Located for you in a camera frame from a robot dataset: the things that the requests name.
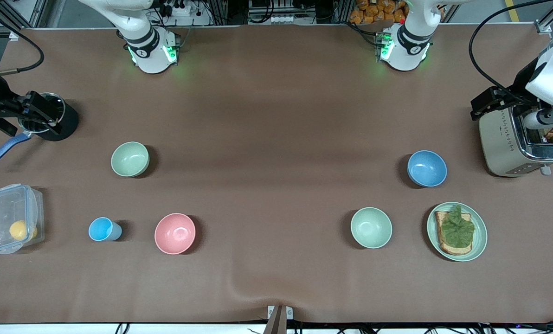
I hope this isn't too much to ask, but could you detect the blue bowl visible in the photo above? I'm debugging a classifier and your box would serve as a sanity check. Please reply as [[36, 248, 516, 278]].
[[407, 150, 448, 188]]

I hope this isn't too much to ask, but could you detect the pale green bowl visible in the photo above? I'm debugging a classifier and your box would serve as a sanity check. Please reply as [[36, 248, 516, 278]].
[[111, 141, 150, 178], [350, 207, 392, 249]]

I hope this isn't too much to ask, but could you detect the pink bowl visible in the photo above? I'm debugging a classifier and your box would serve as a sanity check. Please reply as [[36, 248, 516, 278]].
[[154, 213, 196, 255]]

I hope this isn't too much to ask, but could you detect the glass lid with blue knob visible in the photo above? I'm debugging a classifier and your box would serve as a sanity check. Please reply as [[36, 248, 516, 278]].
[[38, 93, 67, 134]]

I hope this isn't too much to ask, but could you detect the beige and chrome toaster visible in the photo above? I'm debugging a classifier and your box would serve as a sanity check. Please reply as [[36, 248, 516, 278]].
[[479, 104, 553, 178]]

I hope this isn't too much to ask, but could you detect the clear plastic lidded container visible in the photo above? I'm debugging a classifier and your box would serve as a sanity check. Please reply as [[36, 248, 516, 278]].
[[0, 184, 45, 255]]

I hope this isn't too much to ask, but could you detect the yellow lemon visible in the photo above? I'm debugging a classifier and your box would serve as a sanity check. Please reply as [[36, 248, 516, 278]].
[[9, 220, 38, 241]]

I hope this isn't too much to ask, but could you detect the green lettuce leaf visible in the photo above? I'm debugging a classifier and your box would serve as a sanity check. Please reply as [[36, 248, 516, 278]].
[[440, 205, 476, 248]]

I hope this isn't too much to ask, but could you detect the pale green plate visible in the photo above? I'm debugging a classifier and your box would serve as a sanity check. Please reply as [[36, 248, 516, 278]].
[[427, 202, 488, 262]]

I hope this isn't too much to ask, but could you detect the light blue cup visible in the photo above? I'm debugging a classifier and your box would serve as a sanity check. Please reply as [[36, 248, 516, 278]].
[[88, 217, 122, 242]]

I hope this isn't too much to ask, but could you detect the bag of orange snacks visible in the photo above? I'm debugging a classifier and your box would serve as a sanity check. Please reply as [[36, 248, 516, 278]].
[[349, 0, 408, 25]]

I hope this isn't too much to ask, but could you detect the bread slice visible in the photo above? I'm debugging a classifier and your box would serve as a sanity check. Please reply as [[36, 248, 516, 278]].
[[434, 211, 473, 256]]

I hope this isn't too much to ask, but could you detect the power strip with black plugs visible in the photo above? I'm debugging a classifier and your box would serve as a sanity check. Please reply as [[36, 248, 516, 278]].
[[163, 1, 194, 17]]

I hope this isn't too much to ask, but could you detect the brown table cloth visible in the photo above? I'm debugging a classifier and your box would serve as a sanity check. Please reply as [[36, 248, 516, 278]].
[[0, 23, 553, 324]]

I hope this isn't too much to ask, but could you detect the black pot with blue handle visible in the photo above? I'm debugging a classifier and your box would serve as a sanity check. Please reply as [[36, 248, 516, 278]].
[[0, 92, 80, 168]]

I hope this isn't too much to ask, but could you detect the metal table edge bracket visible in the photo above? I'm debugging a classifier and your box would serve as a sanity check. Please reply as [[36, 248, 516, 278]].
[[267, 305, 294, 321]]

